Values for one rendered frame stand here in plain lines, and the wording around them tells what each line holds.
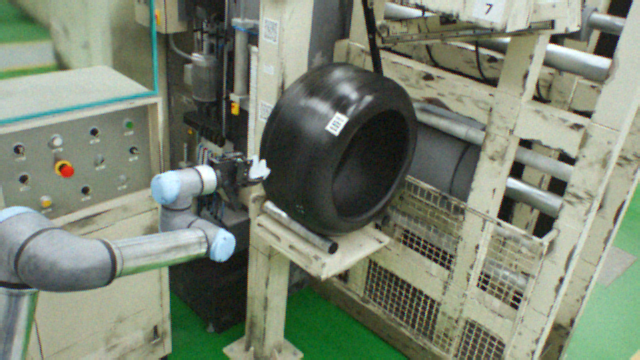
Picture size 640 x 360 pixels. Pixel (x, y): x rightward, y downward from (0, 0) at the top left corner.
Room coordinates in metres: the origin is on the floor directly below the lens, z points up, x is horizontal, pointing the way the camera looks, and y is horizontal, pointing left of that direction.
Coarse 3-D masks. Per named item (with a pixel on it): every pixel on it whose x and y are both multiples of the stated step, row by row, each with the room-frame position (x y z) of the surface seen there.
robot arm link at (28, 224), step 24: (0, 216) 0.86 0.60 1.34; (24, 216) 0.87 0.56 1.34; (0, 240) 0.82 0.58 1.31; (24, 240) 0.80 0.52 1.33; (0, 264) 0.80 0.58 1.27; (0, 288) 0.79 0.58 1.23; (24, 288) 0.80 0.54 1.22; (0, 312) 0.79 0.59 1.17; (24, 312) 0.80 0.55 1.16; (0, 336) 0.77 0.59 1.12; (24, 336) 0.80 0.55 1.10
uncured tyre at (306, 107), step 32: (288, 96) 1.60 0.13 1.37; (320, 96) 1.56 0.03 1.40; (352, 96) 1.54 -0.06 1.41; (384, 96) 1.60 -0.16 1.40; (288, 128) 1.52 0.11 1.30; (320, 128) 1.47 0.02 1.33; (352, 128) 1.50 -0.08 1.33; (384, 128) 1.90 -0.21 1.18; (416, 128) 1.76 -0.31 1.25; (288, 160) 1.47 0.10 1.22; (320, 160) 1.43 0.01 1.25; (352, 160) 1.92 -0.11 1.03; (384, 160) 1.86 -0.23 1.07; (288, 192) 1.46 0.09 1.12; (320, 192) 1.42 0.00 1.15; (352, 192) 1.81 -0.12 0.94; (384, 192) 1.77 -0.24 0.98; (320, 224) 1.46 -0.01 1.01; (352, 224) 1.55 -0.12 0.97
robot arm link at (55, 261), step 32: (192, 224) 1.12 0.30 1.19; (32, 256) 0.78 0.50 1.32; (64, 256) 0.79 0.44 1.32; (96, 256) 0.82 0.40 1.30; (128, 256) 0.87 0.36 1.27; (160, 256) 0.93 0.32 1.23; (192, 256) 1.01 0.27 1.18; (224, 256) 1.07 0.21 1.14; (64, 288) 0.77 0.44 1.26; (96, 288) 0.81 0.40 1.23
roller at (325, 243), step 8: (264, 208) 1.70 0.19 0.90; (272, 208) 1.68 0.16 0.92; (272, 216) 1.67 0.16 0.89; (280, 216) 1.64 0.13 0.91; (288, 216) 1.63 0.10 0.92; (288, 224) 1.61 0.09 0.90; (296, 224) 1.60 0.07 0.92; (304, 232) 1.56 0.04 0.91; (312, 232) 1.55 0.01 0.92; (312, 240) 1.53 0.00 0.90; (320, 240) 1.52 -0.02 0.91; (328, 240) 1.51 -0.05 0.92; (328, 248) 1.49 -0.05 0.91; (336, 248) 1.50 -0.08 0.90
